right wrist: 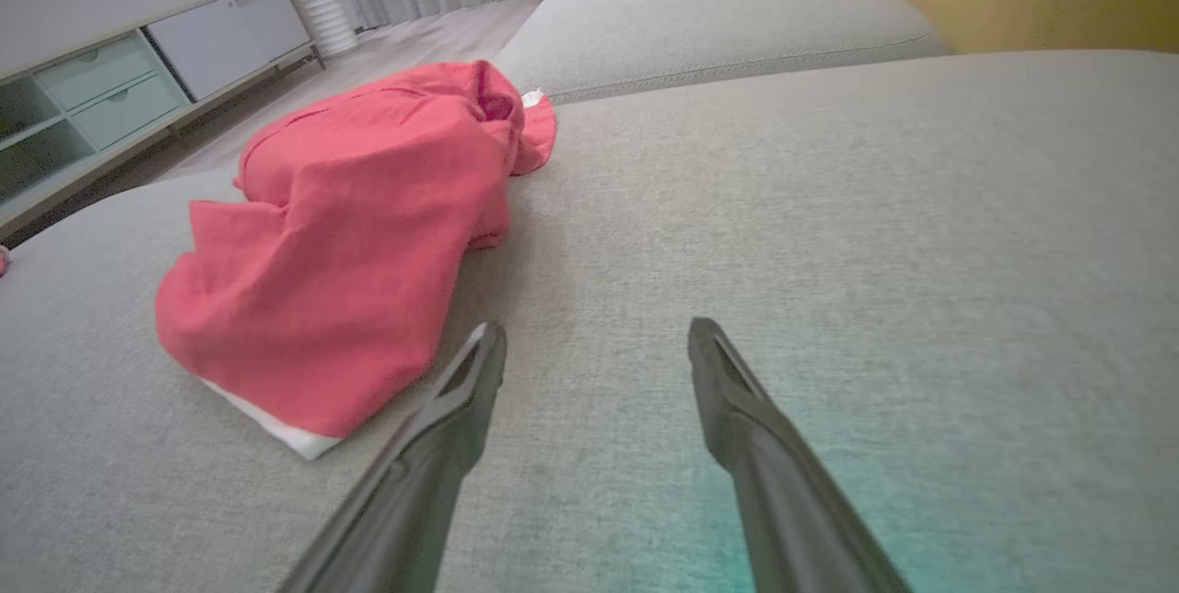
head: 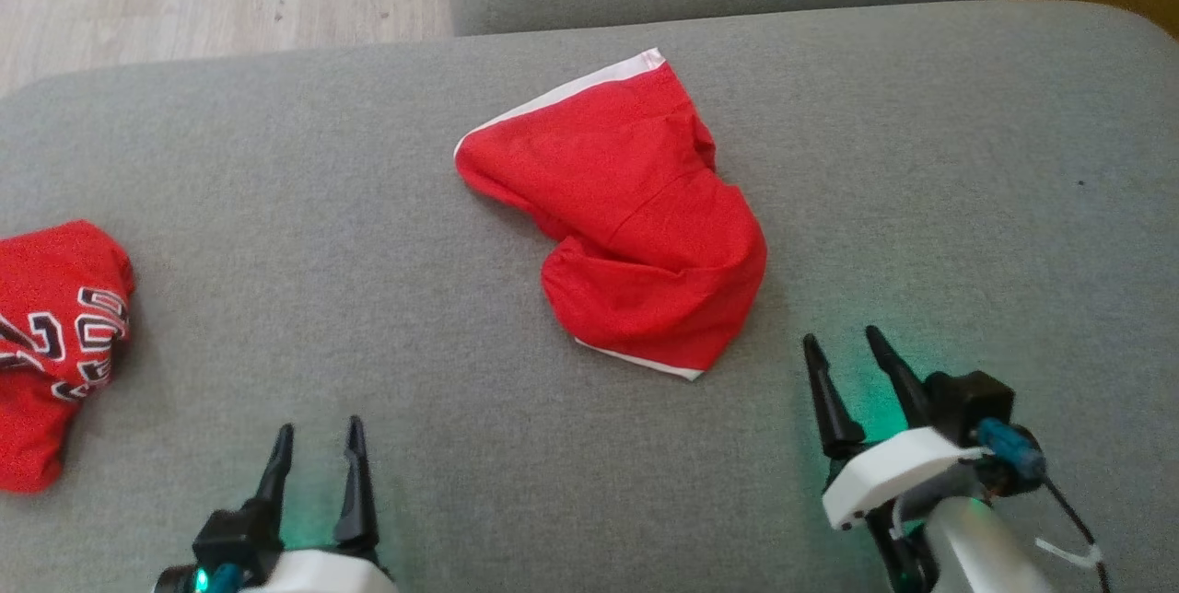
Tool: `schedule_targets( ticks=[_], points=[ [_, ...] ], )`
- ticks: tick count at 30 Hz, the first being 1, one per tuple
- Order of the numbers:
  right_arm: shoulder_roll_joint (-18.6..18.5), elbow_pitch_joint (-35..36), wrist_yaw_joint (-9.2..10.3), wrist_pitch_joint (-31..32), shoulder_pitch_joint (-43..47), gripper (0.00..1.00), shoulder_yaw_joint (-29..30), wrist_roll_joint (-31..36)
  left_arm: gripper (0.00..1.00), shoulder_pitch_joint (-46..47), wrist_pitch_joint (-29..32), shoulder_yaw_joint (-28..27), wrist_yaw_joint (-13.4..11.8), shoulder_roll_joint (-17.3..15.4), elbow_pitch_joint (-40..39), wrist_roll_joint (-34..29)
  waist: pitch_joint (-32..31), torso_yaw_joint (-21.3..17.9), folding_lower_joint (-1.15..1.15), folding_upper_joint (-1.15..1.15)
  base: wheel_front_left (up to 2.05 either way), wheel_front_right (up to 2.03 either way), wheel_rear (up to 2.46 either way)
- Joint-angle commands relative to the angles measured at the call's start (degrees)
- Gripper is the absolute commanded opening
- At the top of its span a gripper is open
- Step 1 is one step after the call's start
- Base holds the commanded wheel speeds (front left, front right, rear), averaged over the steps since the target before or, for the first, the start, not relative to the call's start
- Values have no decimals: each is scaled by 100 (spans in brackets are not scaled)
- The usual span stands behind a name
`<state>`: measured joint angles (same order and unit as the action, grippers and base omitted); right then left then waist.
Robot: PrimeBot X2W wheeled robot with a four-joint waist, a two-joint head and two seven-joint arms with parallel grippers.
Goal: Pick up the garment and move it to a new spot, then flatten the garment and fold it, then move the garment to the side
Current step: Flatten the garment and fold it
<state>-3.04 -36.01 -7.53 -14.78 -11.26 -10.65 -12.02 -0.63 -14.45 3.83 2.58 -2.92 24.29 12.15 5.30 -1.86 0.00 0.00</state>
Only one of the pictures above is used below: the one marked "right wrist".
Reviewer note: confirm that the grey TV cabinet with drawers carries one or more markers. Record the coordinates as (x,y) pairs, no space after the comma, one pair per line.
(221,40)

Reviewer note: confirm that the white ribbed cylinder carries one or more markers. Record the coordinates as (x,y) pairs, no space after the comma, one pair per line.
(330,22)

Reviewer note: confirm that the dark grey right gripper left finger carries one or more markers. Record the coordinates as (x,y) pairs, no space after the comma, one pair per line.
(414,501)

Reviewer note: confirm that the large grey sofa seat cushion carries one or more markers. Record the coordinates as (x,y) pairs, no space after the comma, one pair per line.
(829,234)

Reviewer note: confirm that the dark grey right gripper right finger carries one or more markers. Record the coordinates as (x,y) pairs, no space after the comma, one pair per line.
(792,519)

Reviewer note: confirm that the small grey sofa cushion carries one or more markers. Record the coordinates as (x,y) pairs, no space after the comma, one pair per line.
(700,13)

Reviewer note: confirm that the red basketball jersey with print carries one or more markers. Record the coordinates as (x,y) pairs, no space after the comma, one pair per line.
(4,261)

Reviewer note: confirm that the red shorts with white trim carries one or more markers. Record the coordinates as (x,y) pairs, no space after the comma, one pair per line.
(350,234)

